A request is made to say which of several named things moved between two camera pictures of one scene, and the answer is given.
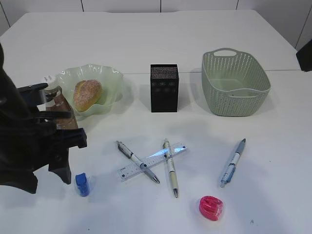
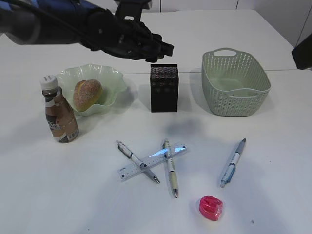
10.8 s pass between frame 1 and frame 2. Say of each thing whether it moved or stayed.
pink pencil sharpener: stayed
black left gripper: moved
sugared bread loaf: stayed
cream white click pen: stayed
